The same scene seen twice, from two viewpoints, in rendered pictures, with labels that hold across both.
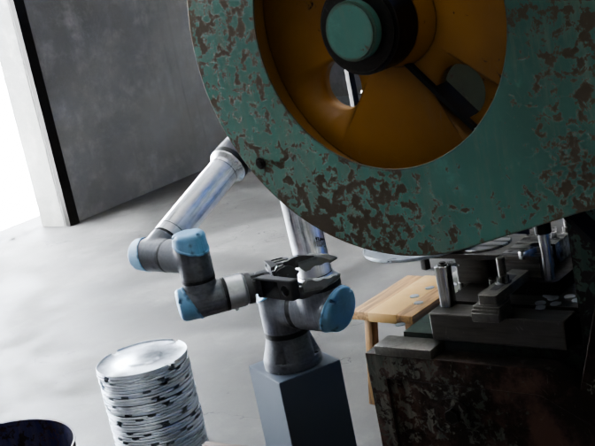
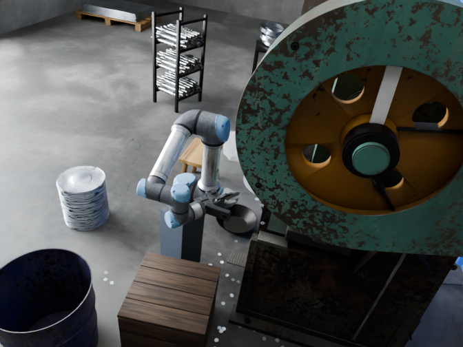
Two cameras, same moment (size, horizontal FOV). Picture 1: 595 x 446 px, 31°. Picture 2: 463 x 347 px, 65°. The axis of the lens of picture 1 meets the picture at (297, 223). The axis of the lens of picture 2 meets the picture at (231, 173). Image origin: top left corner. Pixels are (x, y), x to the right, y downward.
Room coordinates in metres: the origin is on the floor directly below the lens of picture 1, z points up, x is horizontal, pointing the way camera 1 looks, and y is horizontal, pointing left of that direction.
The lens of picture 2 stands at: (1.22, 0.62, 1.86)
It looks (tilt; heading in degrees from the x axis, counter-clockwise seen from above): 36 degrees down; 330
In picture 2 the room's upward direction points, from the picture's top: 8 degrees clockwise
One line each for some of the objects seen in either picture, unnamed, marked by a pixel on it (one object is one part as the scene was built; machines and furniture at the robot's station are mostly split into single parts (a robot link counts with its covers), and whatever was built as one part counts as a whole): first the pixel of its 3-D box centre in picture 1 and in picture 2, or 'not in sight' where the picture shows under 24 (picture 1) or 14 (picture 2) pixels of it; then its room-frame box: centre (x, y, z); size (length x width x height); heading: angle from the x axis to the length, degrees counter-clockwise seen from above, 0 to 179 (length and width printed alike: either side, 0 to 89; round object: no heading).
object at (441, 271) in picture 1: (444, 283); not in sight; (2.14, -0.28, 0.75); 0.03 x 0.03 x 0.10; 50
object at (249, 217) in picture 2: not in sight; (235, 221); (2.84, -0.40, 0.04); 0.30 x 0.30 x 0.07
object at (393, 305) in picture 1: (418, 342); (200, 169); (3.35, -0.31, 0.16); 0.34 x 0.24 x 0.34; 138
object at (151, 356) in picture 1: (142, 357); (81, 178); (3.24, 0.56, 0.33); 0.29 x 0.29 x 0.01
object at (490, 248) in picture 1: (467, 269); not in sight; (2.31, -0.35, 0.72); 0.25 x 0.14 x 0.14; 50
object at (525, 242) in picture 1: (535, 254); not in sight; (2.20, -0.48, 0.76); 0.15 x 0.09 x 0.05; 140
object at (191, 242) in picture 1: (188, 256); (176, 197); (2.29, 0.25, 0.88); 0.11 x 0.08 x 0.11; 48
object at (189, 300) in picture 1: (202, 298); (179, 216); (2.28, 0.24, 0.78); 0.11 x 0.08 x 0.09; 102
